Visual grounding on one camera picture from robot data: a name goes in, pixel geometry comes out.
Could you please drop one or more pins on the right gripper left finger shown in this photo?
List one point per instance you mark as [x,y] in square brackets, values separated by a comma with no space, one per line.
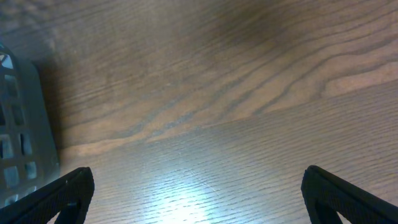
[67,199]

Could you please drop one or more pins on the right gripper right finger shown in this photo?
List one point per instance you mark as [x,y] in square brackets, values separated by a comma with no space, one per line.
[327,197]

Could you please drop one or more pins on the grey plastic basket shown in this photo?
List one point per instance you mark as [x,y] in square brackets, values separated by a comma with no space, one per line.
[29,158]

